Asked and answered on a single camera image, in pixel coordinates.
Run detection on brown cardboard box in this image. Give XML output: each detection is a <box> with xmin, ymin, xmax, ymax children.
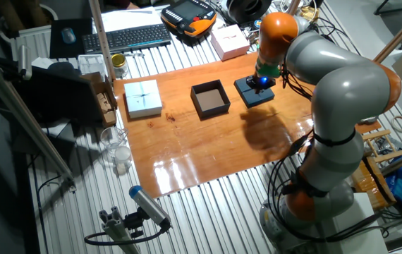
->
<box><xmin>80</xmin><ymin>72</ymin><xmax>118</xmax><ymax>128</ymax></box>

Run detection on black keyboard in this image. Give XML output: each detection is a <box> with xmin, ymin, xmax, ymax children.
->
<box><xmin>82</xmin><ymin>23</ymin><xmax>173</xmax><ymax>54</ymax></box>

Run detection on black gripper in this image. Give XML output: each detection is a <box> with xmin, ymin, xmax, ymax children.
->
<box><xmin>245</xmin><ymin>73</ymin><xmax>276</xmax><ymax>95</ymax></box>

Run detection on black camera cable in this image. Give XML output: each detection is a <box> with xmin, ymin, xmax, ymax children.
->
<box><xmin>83</xmin><ymin>220</ymin><xmax>172</xmax><ymax>246</ymax></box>

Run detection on glass jar yellow lid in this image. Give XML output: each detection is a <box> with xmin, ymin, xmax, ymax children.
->
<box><xmin>111</xmin><ymin>53</ymin><xmax>130</xmax><ymax>79</ymax></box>

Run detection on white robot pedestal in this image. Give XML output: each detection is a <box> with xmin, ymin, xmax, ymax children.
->
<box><xmin>319</xmin><ymin>192</ymin><xmax>389</xmax><ymax>254</ymax></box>

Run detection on small clear plastic cup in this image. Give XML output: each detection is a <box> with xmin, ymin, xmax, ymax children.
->
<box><xmin>113</xmin><ymin>145</ymin><xmax>133</xmax><ymax>176</ymax></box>

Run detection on glossy wooden board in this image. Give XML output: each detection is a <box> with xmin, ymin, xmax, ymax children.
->
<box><xmin>113</xmin><ymin>52</ymin><xmax>382</xmax><ymax>199</ymax></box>

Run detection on grey metal tool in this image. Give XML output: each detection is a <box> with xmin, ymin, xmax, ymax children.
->
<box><xmin>377</xmin><ymin>135</ymin><xmax>402</xmax><ymax>153</ymax></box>

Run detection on white tape roll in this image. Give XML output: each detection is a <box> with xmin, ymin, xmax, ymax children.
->
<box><xmin>390</xmin><ymin>115</ymin><xmax>402</xmax><ymax>134</ymax></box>

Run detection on orange black teach pendant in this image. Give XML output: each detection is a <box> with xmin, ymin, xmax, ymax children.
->
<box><xmin>160</xmin><ymin>0</ymin><xmax>218</xmax><ymax>39</ymax></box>

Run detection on dark open box base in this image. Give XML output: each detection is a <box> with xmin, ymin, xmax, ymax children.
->
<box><xmin>190</xmin><ymin>79</ymin><xmax>231</xmax><ymax>120</ymax></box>

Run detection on dark blue ribboned box lid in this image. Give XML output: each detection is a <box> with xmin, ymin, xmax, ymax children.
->
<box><xmin>233</xmin><ymin>76</ymin><xmax>276</xmax><ymax>109</ymax></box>

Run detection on small wooden frame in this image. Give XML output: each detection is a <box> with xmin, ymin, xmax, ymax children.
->
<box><xmin>362</xmin><ymin>129</ymin><xmax>402</xmax><ymax>164</ymax></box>

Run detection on aluminium profile post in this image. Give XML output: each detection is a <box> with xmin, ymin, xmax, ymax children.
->
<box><xmin>98</xmin><ymin>206</ymin><xmax>142</xmax><ymax>254</ymax></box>

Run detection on grey computer mouse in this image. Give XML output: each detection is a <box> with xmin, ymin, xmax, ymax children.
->
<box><xmin>61</xmin><ymin>27</ymin><xmax>77</xmax><ymax>45</ymax></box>

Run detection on clear plastic container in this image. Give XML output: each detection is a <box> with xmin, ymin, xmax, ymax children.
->
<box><xmin>78</xmin><ymin>54</ymin><xmax>109</xmax><ymax>79</ymax></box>

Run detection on black filament spool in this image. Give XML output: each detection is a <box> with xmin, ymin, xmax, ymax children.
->
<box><xmin>226</xmin><ymin>0</ymin><xmax>273</xmax><ymax>25</ymax></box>

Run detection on pink gift box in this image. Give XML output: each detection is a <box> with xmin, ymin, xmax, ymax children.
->
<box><xmin>210</xmin><ymin>23</ymin><xmax>250</xmax><ymax>61</ymax></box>

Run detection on light blue gift box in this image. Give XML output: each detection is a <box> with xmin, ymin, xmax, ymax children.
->
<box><xmin>123</xmin><ymin>79</ymin><xmax>164</xmax><ymax>120</ymax></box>

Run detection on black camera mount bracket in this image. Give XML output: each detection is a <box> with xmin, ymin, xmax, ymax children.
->
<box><xmin>123</xmin><ymin>207</ymin><xmax>149</xmax><ymax>238</ymax></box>

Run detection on hammer with wooden handle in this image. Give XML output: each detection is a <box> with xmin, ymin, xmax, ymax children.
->
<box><xmin>356</xmin><ymin>114</ymin><xmax>381</xmax><ymax>125</ymax></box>

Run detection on yellow box black strap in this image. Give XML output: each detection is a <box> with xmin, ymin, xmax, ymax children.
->
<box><xmin>351</xmin><ymin>157</ymin><xmax>398</xmax><ymax>212</ymax></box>

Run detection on white paper sheets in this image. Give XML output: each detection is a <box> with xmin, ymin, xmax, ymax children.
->
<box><xmin>100</xmin><ymin>6</ymin><xmax>169</xmax><ymax>33</ymax></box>

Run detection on black monitor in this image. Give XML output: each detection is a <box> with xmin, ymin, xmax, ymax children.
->
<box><xmin>10</xmin><ymin>65</ymin><xmax>100</xmax><ymax>125</ymax></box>

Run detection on black mouse pad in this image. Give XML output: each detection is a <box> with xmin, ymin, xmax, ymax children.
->
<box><xmin>49</xmin><ymin>18</ymin><xmax>94</xmax><ymax>59</ymax></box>

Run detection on clear plastic cups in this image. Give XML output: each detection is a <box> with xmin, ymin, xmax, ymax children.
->
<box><xmin>99</xmin><ymin>126</ymin><xmax>130</xmax><ymax>158</ymax></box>

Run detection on silver camera blue cap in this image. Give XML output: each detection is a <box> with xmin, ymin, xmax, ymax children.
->
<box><xmin>128</xmin><ymin>185</ymin><xmax>172</xmax><ymax>229</ymax></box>

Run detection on brass metal object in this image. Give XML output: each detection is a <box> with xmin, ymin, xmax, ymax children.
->
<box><xmin>299</xmin><ymin>6</ymin><xmax>320</xmax><ymax>22</ymax></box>

